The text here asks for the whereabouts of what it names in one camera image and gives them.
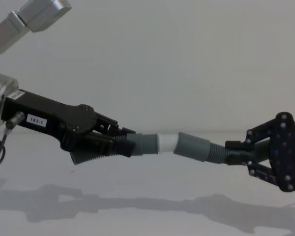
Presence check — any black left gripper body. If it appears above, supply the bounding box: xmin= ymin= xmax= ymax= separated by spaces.
xmin=0 ymin=89 xmax=98 ymax=151

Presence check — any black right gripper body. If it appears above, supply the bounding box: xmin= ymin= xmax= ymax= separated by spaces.
xmin=267 ymin=111 xmax=295 ymax=193

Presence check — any grey corrugated hose with cuff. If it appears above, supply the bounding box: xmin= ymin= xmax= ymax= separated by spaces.
xmin=69 ymin=132 xmax=161 ymax=167
xmin=173 ymin=132 xmax=269 ymax=168

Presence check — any white plastic tube connector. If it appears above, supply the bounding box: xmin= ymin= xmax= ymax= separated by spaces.
xmin=157 ymin=132 xmax=179 ymax=154

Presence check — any white table cloth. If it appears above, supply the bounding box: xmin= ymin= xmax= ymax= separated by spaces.
xmin=0 ymin=127 xmax=295 ymax=236

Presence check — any thin dark gripper cable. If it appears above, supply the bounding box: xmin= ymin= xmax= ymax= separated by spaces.
xmin=0 ymin=111 xmax=26 ymax=167

